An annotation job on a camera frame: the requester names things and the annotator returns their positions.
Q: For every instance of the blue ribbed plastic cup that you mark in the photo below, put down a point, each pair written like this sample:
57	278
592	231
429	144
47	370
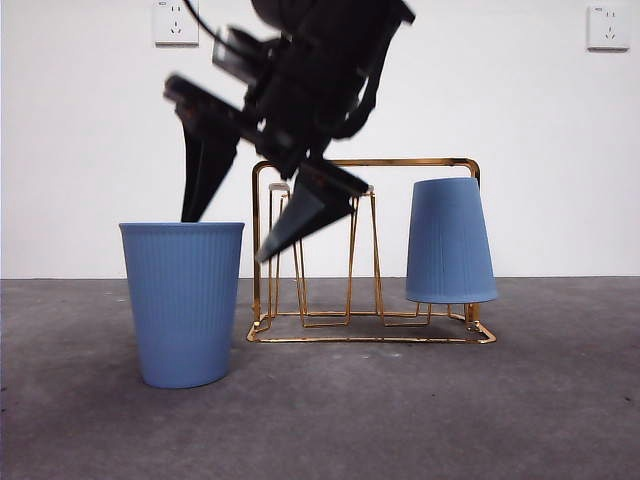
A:
450	250
182	300

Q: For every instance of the white wall socket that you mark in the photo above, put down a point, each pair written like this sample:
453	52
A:
172	25
608	27

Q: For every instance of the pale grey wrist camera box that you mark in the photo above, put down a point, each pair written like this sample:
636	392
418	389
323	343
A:
232	52

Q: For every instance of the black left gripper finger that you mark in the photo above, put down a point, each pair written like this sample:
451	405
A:
305	215
205	165

